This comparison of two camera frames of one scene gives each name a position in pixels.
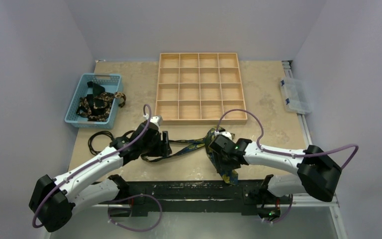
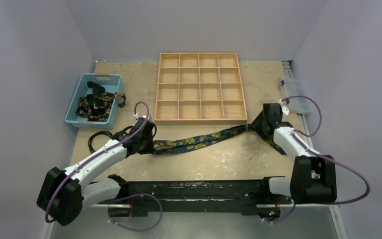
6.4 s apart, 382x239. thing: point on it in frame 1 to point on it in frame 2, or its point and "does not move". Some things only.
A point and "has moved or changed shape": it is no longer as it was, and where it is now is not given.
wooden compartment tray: (200, 86) does not move
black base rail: (142, 196) does not move
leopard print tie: (100, 107) does not move
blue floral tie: (229, 174) has moved or changed shape
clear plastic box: (296, 96) does not move
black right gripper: (213, 145) to (258, 124)
